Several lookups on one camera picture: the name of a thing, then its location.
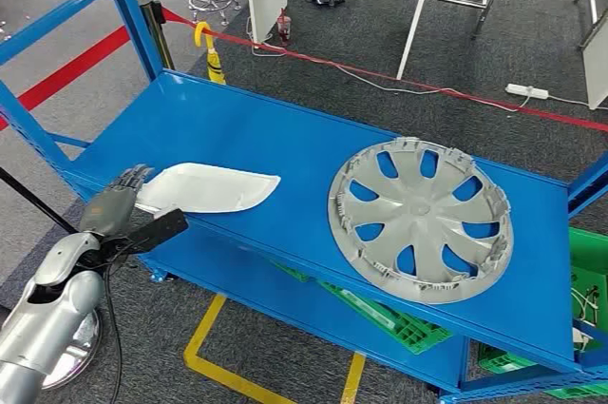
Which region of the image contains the red barrier belt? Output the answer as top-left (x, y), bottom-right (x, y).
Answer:
top-left (161, 7), bottom-right (608, 133)

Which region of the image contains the black pole stand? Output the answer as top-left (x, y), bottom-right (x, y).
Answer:
top-left (0, 165), bottom-right (80, 238)

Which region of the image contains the white floor cable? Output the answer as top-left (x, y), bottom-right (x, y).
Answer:
top-left (246, 15), bottom-right (533, 114)

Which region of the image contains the blue metal shelf rack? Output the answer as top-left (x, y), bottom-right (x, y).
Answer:
top-left (0, 0), bottom-right (587, 404)
top-left (567, 152), bottom-right (608, 220)

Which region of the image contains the grey wheel hubcap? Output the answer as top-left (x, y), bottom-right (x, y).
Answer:
top-left (327, 136), bottom-right (514, 306)

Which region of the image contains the red drink cup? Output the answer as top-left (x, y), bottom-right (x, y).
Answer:
top-left (277, 9), bottom-right (292, 47)

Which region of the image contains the white plastic car part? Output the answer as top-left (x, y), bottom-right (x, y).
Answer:
top-left (135, 162), bottom-right (282, 216)

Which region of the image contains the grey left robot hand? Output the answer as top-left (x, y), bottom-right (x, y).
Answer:
top-left (80, 164), bottom-right (155, 238)

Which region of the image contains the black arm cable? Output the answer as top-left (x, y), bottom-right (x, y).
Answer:
top-left (102, 249), bottom-right (124, 404)

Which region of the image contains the yellow umbrella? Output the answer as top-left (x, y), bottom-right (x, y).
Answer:
top-left (194, 21), bottom-right (226, 87)

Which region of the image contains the white power strip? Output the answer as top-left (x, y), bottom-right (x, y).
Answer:
top-left (505, 83), bottom-right (549, 101)

